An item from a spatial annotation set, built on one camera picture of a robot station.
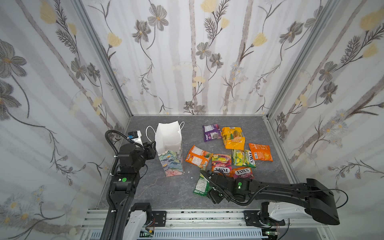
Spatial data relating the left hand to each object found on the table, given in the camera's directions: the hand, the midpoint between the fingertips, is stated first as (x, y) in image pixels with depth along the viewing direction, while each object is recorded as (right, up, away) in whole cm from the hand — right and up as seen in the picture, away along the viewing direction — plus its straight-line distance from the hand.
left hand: (149, 138), depth 72 cm
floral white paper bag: (+6, -2, +15) cm, 16 cm away
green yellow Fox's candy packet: (+51, -14, +22) cm, 57 cm away
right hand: (+28, -28, +5) cm, 40 cm away
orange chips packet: (+65, -11, +24) cm, 71 cm away
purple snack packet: (+34, +2, +36) cm, 49 cm away
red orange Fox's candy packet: (+39, -17, +19) cm, 46 cm away
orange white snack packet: (+24, -14, +23) cm, 36 cm away
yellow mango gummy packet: (+48, -2, +28) cm, 56 cm away
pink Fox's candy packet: (+51, -22, +16) cm, 58 cm away
